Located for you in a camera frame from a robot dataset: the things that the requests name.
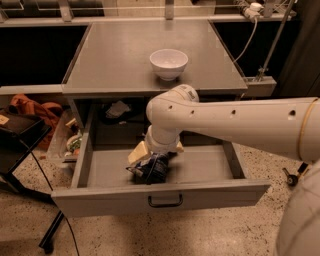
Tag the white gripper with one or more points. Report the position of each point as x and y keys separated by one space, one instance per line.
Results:
x=162 y=145

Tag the blue chip bag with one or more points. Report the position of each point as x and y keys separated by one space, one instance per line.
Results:
x=153 y=170

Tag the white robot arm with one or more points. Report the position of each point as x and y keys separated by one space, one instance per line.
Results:
x=285 y=127

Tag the grey open drawer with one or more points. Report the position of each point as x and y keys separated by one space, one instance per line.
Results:
x=209 y=173

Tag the grey cabinet counter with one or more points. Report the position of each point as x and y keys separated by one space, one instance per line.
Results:
x=114 y=62

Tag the crumpled white paper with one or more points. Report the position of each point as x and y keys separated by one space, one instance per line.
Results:
x=117 y=109

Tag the white ceramic bowl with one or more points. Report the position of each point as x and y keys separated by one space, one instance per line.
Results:
x=168 y=64

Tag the clear plastic bin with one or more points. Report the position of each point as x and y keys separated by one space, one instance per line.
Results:
x=57 y=152

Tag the orange cloth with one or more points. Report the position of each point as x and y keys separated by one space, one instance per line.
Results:
x=50 y=112

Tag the grey side shelf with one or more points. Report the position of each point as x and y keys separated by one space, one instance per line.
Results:
x=259 y=88

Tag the metal pole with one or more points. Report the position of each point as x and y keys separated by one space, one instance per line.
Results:
x=261 y=71

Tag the black wheeled stand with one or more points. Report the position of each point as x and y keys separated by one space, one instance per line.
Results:
x=292 y=180

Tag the black side table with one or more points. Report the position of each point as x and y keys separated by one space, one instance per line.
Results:
x=19 y=136

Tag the white power adapter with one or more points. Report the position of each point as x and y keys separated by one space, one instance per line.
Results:
x=253 y=10

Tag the black drawer handle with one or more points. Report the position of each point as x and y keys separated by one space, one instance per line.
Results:
x=165 y=202

